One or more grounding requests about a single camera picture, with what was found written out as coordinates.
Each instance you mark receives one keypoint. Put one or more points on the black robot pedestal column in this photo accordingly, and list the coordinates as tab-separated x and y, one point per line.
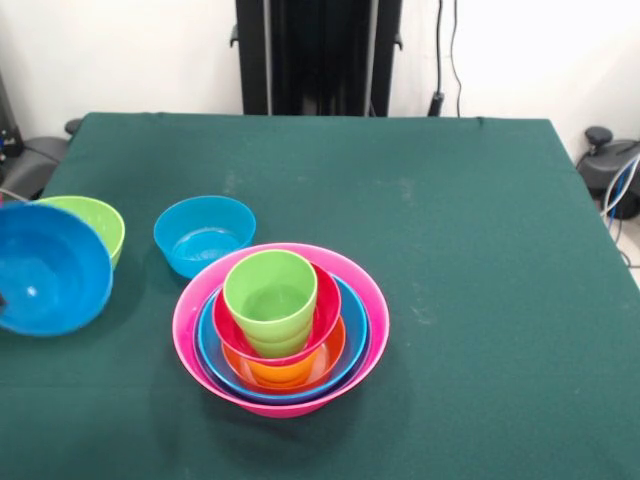
320	50

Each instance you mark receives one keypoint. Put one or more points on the large light blue bowl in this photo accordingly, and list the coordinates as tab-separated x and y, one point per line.
357	325

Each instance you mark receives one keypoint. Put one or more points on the orange bowl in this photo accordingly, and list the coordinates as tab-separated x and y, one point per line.
334	355

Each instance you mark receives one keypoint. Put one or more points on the small dark blue bowl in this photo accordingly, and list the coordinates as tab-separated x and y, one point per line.
55	275

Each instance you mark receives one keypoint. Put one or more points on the black equipment rack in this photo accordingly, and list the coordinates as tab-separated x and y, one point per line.
6	130

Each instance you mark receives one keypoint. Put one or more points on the small crimson bowl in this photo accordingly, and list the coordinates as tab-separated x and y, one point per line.
330	305

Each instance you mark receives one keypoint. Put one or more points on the large pink bowl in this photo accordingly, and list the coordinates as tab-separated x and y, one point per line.
285	407

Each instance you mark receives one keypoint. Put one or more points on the large green bowl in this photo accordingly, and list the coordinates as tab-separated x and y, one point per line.
105	225

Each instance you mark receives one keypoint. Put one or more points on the green cup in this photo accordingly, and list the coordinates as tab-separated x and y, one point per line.
270	295

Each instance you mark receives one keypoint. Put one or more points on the orange cup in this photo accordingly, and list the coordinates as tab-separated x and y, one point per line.
282	372

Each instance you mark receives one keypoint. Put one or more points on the translucent blue ribbed bowl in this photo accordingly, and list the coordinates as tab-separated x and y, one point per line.
200	240

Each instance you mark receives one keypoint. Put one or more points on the dark green table cloth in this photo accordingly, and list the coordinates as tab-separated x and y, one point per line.
475	400

